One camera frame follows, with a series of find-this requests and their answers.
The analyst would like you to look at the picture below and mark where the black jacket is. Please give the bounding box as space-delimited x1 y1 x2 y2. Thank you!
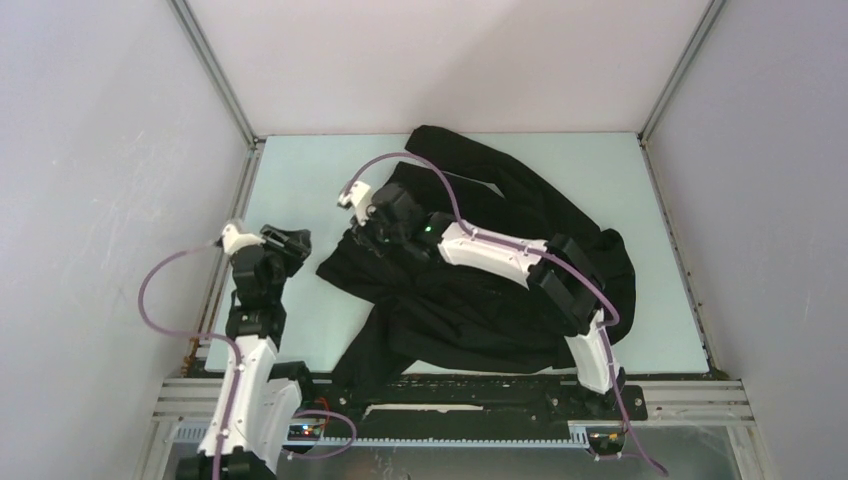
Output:
317 125 637 395

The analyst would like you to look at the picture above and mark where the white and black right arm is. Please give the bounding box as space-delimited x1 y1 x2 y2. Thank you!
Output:
338 181 622 418

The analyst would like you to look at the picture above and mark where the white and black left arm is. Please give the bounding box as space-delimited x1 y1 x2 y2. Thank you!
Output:
175 221 316 479

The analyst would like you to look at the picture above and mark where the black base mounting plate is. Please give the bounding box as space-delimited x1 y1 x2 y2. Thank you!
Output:
305 374 648 444

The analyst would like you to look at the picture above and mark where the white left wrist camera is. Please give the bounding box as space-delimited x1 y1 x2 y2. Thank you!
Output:
218 219 265 256

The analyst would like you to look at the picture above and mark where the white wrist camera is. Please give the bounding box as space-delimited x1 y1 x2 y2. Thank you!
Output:
218 219 265 256
337 180 373 225

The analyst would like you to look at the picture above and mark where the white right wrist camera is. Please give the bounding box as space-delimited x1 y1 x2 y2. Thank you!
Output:
337 180 373 225

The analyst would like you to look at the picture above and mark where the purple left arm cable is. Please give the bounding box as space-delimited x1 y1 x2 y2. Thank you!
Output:
137 243 359 480

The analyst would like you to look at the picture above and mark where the aluminium frame rail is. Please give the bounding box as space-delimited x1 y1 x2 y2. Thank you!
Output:
135 377 776 480

